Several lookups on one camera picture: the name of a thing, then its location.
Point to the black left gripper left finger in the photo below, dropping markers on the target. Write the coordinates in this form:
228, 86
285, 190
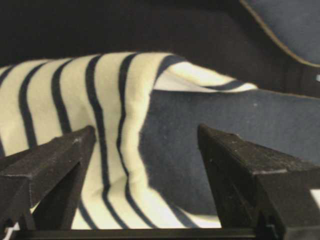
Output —
40, 188

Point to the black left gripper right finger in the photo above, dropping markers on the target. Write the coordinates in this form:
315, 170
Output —
260, 188

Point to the navy white striped slipper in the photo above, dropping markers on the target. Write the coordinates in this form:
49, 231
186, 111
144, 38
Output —
146, 170

